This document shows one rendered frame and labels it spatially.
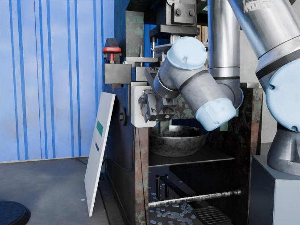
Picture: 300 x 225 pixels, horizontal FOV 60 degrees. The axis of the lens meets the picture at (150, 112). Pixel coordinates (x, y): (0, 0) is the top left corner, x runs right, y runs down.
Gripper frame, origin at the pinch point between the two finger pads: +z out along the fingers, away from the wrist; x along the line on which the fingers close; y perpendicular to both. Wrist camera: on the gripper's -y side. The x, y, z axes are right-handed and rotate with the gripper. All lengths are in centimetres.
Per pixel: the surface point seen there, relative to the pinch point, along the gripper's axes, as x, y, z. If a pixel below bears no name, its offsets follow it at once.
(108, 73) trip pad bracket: -10.6, -15.9, 3.0
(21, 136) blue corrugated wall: -61, -45, 142
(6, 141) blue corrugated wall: -73, -42, 147
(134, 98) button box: -3.7, -4.4, -0.4
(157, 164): 9.8, 11.8, 27.0
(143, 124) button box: -0.7, 3.2, 3.5
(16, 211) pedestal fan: -50, 19, 70
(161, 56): 16.6, -34.7, 18.0
